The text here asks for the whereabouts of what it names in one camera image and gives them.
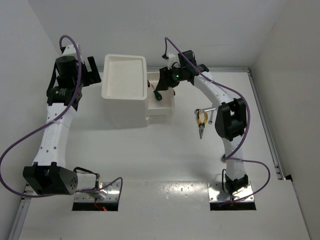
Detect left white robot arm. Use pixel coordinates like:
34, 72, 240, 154
22, 56, 99, 196

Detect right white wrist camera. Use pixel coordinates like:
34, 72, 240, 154
162, 52, 178, 70

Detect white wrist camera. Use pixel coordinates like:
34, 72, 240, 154
61, 44, 78, 59
162, 52, 178, 70

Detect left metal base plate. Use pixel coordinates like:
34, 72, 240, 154
73, 180, 122, 204

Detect silver combination wrench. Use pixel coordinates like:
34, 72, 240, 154
208, 111, 214, 125

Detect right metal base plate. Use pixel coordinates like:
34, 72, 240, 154
207, 182, 255, 204

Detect aluminium rail left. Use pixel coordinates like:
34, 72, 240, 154
8, 197, 31, 240

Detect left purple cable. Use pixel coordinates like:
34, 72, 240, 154
0, 35, 123, 198

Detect all green screwdriver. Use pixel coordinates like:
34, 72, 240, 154
151, 84, 163, 101

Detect silver ratchet wrench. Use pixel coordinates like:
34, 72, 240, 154
194, 107, 216, 113

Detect white drawer cabinet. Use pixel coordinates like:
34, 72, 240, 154
101, 54, 149, 129

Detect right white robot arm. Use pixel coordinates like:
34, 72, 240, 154
156, 50, 249, 194

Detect yellow handled pliers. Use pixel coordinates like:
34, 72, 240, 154
195, 109, 208, 139

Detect metal base plate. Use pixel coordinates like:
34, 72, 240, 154
207, 182, 255, 204
73, 180, 122, 204

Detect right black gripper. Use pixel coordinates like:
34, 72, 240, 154
156, 65, 186, 91

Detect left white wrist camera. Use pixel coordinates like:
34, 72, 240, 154
61, 44, 78, 59

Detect green orange screwdriver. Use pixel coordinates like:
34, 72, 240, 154
221, 154, 226, 163

